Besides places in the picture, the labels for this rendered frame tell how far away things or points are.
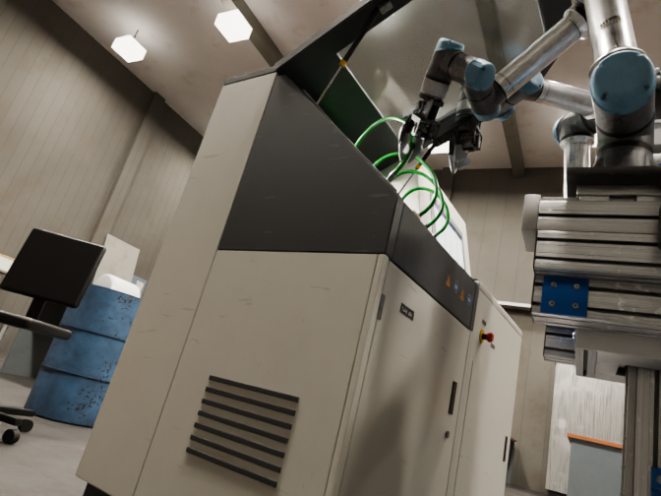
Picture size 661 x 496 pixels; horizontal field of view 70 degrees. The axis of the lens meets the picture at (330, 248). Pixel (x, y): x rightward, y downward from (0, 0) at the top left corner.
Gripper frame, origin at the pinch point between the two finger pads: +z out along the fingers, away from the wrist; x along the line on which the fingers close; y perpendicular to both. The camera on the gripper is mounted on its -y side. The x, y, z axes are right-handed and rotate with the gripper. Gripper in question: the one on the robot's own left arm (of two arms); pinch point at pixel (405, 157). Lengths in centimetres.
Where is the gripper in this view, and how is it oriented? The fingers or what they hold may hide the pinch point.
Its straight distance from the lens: 153.6
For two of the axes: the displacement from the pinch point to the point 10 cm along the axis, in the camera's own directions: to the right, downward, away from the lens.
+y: 2.4, 5.1, -8.2
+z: -2.8, 8.5, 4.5
